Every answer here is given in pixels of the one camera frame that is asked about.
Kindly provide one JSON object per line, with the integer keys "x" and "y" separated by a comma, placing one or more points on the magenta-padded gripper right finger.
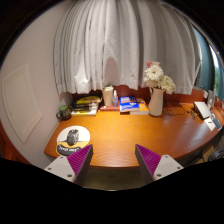
{"x": 163, "y": 166}

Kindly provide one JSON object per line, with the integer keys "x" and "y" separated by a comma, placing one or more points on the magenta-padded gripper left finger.
{"x": 63, "y": 166}

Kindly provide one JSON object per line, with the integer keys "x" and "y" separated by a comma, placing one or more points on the grey black computer mouse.
{"x": 73, "y": 136}

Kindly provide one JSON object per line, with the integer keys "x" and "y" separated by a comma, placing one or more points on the round white yellow mouse pad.
{"x": 85, "y": 133}

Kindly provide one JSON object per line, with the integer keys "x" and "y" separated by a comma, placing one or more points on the dark mug with green inside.
{"x": 64, "y": 112}

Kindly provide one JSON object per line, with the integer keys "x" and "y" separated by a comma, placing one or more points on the dark office chair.
{"x": 217, "y": 156}

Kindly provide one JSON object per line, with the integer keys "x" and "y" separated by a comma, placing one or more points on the yellow white book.
{"x": 83, "y": 113}

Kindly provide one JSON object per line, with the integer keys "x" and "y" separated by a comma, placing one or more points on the dark pen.
{"x": 191, "y": 114}

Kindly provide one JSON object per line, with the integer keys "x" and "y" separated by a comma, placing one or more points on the white paper sheet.
{"x": 210, "y": 124}

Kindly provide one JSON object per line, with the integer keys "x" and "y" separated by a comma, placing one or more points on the white ceramic vase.
{"x": 156, "y": 103}

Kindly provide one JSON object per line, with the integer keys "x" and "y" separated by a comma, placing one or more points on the flat white device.
{"x": 202, "y": 109}

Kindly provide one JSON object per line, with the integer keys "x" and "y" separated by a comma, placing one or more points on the yellow black cover book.
{"x": 88, "y": 100}

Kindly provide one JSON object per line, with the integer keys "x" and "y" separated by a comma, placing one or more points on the blue cover book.
{"x": 129, "y": 104}

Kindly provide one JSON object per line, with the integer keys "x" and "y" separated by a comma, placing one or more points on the dark red book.
{"x": 108, "y": 108}

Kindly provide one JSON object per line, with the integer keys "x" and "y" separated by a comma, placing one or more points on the small clear sanitizer bottle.
{"x": 115, "y": 100}

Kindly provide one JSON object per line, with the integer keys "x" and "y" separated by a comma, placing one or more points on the small grey standing box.
{"x": 210, "y": 99}

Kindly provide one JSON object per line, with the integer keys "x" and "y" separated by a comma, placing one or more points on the white lidded cup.
{"x": 107, "y": 96}

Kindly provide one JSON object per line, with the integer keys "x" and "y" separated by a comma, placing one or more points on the cream white flower bouquet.
{"x": 155, "y": 73}

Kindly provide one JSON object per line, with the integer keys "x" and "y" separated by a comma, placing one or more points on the window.
{"x": 208, "y": 66}

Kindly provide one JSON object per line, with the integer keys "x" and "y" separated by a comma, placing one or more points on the white curtain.
{"x": 116, "y": 43}

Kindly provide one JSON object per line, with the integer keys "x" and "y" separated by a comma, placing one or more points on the white wall panel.
{"x": 20, "y": 103}

